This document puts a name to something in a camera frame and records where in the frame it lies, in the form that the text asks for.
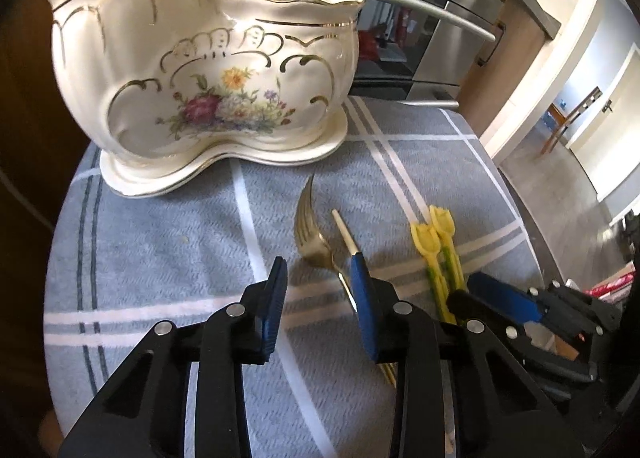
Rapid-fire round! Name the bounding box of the silver oven drawer handle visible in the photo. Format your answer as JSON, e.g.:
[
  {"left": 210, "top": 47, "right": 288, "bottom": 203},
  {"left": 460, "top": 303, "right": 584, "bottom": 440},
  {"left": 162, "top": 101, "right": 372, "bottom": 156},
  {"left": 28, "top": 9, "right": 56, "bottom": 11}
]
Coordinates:
[{"left": 405, "top": 97, "right": 460, "bottom": 110}]

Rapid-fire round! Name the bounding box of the grey plaid table cloth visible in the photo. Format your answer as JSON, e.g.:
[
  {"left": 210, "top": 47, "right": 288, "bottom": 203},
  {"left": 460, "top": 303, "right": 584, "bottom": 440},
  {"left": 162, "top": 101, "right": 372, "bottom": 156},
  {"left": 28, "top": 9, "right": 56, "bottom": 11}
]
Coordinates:
[{"left": 44, "top": 95, "right": 543, "bottom": 458}]

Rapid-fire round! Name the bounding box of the pale wooden chopstick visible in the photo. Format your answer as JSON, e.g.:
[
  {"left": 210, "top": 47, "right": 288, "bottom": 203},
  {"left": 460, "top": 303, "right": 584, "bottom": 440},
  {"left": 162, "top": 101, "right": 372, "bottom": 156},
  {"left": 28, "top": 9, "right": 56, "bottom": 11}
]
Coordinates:
[{"left": 331, "top": 209, "right": 363, "bottom": 259}]

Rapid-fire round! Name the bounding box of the white door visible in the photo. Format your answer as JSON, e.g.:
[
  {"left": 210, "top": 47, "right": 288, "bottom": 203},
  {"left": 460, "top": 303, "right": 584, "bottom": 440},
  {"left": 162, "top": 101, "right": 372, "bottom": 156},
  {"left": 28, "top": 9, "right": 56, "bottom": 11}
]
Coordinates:
[{"left": 565, "top": 45, "right": 640, "bottom": 179}]

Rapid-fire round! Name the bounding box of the silver oven door handle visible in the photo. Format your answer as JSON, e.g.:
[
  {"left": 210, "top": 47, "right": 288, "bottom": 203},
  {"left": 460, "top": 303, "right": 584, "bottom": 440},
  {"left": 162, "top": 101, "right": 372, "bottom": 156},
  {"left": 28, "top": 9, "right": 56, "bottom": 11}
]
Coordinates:
[{"left": 345, "top": 0, "right": 498, "bottom": 43}]

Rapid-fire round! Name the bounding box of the wooden chair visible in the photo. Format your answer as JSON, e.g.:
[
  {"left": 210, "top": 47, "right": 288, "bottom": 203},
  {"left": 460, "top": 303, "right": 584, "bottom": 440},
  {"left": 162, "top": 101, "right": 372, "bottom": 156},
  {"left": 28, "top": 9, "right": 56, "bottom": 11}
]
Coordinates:
[{"left": 540, "top": 87, "right": 603, "bottom": 155}]

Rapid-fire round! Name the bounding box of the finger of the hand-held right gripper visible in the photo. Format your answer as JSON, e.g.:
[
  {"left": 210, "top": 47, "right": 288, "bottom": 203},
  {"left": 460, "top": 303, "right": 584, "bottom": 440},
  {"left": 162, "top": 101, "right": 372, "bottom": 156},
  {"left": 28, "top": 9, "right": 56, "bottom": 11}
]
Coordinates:
[
  {"left": 446, "top": 289, "right": 598, "bottom": 386},
  {"left": 467, "top": 272, "right": 546, "bottom": 324}
]

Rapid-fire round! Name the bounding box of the cream ceramic drip tray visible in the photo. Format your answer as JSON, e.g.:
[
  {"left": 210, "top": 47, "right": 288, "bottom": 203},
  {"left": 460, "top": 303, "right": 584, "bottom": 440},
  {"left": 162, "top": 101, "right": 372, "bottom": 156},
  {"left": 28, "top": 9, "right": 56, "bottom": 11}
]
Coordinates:
[{"left": 100, "top": 108, "right": 349, "bottom": 199}]

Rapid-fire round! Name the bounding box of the red box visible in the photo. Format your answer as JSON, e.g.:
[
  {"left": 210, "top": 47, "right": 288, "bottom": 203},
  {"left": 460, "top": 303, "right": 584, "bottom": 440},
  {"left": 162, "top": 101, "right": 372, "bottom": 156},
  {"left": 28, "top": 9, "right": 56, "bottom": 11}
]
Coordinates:
[{"left": 585, "top": 272, "right": 636, "bottom": 299}]

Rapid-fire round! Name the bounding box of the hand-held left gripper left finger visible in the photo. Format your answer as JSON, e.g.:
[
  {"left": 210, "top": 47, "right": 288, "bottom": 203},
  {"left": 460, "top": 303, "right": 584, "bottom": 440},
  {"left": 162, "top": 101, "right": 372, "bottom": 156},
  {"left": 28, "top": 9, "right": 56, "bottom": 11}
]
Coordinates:
[{"left": 59, "top": 255, "right": 290, "bottom": 458}]

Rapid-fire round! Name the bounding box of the stainless steel built-in oven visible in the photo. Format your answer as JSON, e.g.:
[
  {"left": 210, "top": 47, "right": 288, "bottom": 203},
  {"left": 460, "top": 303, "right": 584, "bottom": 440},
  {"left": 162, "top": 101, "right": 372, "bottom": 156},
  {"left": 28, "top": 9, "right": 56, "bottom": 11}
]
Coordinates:
[{"left": 217, "top": 0, "right": 506, "bottom": 111}]

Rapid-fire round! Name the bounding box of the narrow wooden cabinet door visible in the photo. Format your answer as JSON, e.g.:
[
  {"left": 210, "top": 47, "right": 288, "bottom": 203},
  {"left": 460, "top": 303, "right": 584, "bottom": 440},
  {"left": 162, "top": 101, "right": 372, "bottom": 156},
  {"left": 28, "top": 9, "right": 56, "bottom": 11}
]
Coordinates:
[{"left": 457, "top": 0, "right": 551, "bottom": 139}]

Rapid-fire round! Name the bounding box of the gold metal fork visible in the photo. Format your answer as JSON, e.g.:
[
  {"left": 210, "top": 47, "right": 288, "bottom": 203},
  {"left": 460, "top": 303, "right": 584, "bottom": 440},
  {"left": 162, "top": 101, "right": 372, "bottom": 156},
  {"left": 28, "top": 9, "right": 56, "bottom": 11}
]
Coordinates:
[{"left": 294, "top": 173, "right": 398, "bottom": 389}]

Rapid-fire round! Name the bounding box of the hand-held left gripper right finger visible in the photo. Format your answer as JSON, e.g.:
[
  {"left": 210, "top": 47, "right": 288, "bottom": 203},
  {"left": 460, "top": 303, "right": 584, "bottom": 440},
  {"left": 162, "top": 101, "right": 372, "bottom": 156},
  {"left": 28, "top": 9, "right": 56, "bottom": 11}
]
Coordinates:
[{"left": 349, "top": 254, "right": 586, "bottom": 458}]

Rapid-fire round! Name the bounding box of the black cabinet handle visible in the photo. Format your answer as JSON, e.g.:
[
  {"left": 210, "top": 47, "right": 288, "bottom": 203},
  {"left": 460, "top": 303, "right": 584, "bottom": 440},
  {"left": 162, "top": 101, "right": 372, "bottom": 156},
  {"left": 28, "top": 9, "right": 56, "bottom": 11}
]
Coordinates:
[{"left": 477, "top": 22, "right": 507, "bottom": 68}]

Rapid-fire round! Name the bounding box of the wide wooden cabinet front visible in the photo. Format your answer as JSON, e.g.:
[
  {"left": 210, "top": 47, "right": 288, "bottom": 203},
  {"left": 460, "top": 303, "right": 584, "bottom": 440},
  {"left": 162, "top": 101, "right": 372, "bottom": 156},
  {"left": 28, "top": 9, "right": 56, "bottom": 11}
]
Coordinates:
[{"left": 0, "top": 0, "right": 66, "bottom": 239}]

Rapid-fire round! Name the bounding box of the cream floral ceramic utensil holder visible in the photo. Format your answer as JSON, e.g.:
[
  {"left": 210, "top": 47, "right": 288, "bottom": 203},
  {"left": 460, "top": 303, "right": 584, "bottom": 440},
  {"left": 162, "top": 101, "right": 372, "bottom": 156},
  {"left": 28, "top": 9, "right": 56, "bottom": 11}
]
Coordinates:
[{"left": 42, "top": 0, "right": 367, "bottom": 159}]

